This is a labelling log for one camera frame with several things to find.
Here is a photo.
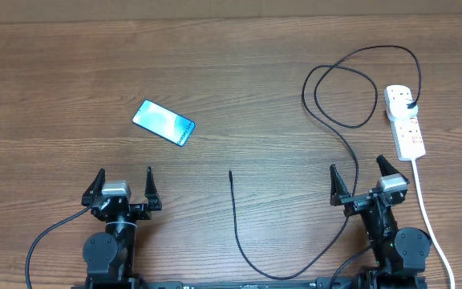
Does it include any black charging cable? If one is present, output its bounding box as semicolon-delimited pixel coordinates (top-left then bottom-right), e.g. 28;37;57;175
228;44;423;281

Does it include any white charger plug adapter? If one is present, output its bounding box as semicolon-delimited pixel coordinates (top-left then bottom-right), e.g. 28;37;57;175
387;99;419;121

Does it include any white power strip cord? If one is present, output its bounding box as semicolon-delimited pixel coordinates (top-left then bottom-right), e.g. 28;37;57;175
410;158;456;289

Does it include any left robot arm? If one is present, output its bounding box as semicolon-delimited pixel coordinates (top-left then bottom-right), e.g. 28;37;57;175
81;167;162;288

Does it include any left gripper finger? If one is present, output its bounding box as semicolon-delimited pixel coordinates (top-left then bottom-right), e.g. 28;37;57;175
81;169;105;206
144;166;162;211

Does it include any white power strip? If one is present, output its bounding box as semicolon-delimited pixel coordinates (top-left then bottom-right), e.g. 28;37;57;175
384;85;426;161

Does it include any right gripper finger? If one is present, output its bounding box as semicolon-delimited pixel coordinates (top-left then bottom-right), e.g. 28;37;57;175
330;165;351;206
376;155;410;184

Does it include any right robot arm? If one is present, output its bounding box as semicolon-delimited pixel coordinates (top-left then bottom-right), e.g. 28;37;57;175
326;155;432;289

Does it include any smartphone with blue screen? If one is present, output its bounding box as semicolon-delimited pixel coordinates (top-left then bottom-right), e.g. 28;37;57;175
132;100;196;147

